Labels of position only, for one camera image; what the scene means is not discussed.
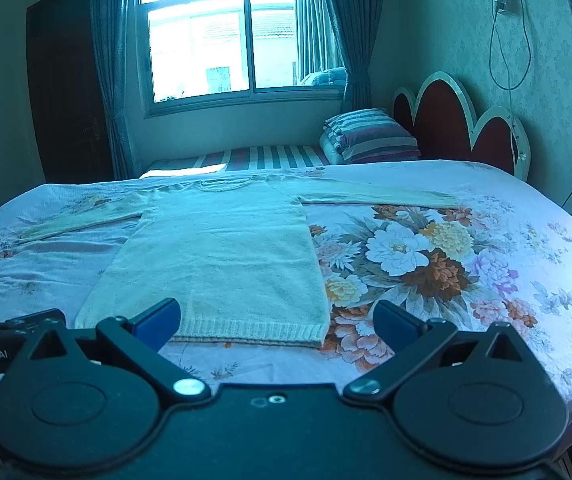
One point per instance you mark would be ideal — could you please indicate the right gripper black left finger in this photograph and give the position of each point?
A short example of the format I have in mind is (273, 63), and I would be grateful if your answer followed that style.
(87, 399)

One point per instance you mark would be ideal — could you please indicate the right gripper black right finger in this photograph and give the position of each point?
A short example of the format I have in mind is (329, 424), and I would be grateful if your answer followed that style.
(463, 399)

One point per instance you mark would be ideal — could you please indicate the cream knit sweater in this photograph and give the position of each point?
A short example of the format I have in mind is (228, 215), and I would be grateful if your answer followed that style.
(236, 254)

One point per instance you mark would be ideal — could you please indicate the floral white bedspread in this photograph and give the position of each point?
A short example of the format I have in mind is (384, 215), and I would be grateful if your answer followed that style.
(504, 254)

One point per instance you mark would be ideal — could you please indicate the dark wooden door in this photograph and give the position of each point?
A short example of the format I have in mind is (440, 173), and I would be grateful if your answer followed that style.
(66, 103)

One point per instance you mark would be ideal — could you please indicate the red heart-shaped headboard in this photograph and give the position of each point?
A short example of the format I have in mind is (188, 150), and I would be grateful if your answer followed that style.
(442, 118)

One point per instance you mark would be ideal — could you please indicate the striped folded pillow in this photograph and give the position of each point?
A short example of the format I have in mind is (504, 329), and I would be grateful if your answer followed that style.
(366, 136)

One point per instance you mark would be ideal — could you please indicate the striped bed sheet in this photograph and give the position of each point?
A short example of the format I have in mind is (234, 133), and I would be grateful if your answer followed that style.
(241, 159)

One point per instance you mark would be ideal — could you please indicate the left blue curtain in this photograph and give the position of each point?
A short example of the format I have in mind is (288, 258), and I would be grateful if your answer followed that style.
(109, 25)

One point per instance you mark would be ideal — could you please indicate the blue blanket on windowsill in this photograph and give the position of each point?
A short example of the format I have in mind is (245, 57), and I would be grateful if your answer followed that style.
(336, 76)

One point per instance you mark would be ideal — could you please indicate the window with grey frame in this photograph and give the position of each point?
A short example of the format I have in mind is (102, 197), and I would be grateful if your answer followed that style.
(202, 53)

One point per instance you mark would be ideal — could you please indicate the wall socket with plug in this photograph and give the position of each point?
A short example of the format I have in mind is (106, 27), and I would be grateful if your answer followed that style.
(506, 6)

